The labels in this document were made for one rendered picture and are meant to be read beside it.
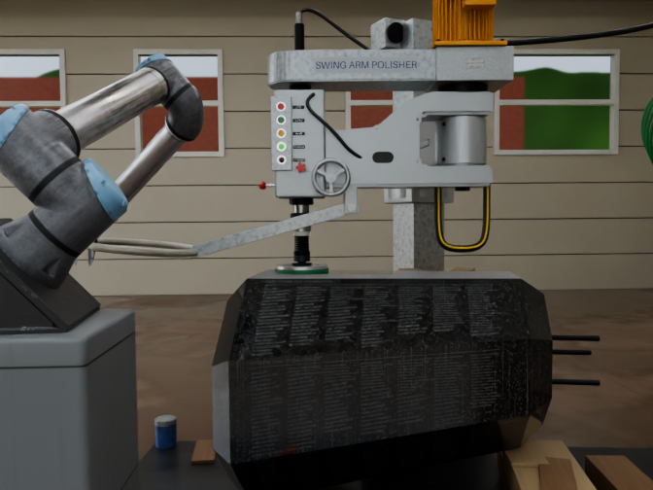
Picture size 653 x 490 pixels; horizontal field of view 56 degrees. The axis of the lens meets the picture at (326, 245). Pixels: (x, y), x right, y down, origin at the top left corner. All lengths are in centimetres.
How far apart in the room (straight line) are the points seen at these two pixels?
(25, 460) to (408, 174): 164
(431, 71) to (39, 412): 181
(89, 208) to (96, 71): 766
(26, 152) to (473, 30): 171
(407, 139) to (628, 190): 734
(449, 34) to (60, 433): 196
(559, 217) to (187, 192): 517
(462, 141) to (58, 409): 174
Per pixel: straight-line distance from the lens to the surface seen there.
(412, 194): 303
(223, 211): 856
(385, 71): 249
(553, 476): 230
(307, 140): 243
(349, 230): 851
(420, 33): 322
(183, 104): 201
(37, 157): 154
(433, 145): 267
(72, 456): 147
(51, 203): 154
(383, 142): 245
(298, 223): 247
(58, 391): 144
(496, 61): 256
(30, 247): 154
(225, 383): 215
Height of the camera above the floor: 111
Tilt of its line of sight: 3 degrees down
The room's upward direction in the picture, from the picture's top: 1 degrees counter-clockwise
